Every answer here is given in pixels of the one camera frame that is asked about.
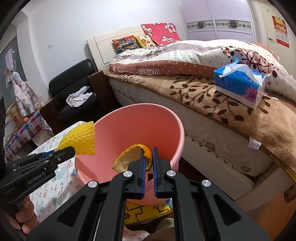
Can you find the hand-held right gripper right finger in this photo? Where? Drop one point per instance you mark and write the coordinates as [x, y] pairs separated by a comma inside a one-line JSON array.
[[155, 178]]

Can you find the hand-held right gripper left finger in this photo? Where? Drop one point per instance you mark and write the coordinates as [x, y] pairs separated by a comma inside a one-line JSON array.
[[142, 178]]

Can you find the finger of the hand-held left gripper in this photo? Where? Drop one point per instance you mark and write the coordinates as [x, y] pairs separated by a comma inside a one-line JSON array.
[[49, 153], [64, 154]]

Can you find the yellow foam fruit net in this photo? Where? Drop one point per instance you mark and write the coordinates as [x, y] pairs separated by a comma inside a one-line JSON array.
[[81, 139]]

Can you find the orange peel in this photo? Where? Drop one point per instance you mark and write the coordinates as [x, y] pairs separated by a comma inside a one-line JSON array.
[[129, 155]]

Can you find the pink plastic bucket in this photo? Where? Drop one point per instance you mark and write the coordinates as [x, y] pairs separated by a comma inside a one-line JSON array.
[[138, 125]]

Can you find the person's left hand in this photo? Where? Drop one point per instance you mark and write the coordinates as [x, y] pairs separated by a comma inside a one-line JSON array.
[[25, 217]]

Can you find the checkered tablecloth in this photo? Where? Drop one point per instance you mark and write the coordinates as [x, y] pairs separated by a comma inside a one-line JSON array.
[[23, 132]]

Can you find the yellow floor mat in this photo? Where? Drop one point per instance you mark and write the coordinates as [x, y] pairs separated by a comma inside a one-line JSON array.
[[143, 213]]

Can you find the floral animal print tablecloth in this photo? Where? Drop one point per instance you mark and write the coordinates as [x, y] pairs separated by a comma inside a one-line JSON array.
[[60, 190]]

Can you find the dark wooden side table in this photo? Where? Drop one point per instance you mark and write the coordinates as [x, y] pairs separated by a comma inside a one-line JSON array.
[[49, 115], [101, 92]]

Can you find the brown paper bag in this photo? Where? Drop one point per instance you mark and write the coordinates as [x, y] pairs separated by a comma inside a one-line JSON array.
[[15, 115]]

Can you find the white patterned cloth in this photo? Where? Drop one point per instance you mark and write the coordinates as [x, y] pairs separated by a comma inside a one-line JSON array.
[[76, 97]]

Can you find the pink puffer jacket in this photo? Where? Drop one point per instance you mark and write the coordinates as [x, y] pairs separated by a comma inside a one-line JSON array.
[[23, 92]]

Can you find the white quilted mattress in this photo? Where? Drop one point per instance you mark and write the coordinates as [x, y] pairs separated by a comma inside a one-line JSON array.
[[208, 136]]

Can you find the black leather armchair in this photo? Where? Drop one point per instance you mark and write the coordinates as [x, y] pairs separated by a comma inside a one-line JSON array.
[[69, 76]]

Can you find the brown leaf pattern blanket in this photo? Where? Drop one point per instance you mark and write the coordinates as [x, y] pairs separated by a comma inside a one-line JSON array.
[[219, 111]]

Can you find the hanging plush toy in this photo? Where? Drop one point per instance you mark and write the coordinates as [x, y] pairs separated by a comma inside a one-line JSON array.
[[10, 60]]

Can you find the blue tissue box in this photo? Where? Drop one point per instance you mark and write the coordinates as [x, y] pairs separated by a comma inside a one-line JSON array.
[[238, 88]]

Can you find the colourful patterned pillow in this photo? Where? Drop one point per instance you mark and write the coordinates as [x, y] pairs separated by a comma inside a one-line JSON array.
[[124, 44]]

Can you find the polka dot floral quilt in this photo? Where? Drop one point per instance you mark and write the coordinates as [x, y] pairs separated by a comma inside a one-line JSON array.
[[196, 53]]

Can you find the yellow flower pillow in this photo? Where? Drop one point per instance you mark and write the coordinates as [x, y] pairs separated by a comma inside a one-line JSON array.
[[145, 41]]

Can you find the pink flower pillow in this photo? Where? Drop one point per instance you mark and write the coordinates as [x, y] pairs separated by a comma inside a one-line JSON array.
[[161, 32]]

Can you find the lilac wardrobe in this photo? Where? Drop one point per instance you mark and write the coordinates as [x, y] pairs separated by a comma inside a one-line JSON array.
[[208, 14]]

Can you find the white door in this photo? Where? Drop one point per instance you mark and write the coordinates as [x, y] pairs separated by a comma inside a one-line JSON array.
[[266, 27]]

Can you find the dark framed wall panel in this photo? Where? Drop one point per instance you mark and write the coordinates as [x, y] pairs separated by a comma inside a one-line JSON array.
[[19, 51]]

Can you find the white wall socket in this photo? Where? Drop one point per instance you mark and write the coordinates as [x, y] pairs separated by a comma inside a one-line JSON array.
[[50, 45]]

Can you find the white wooden bed frame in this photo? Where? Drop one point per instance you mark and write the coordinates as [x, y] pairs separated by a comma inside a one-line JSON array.
[[101, 51]]

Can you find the red wall calendar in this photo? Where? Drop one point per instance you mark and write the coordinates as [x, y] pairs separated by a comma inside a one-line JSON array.
[[281, 30]]

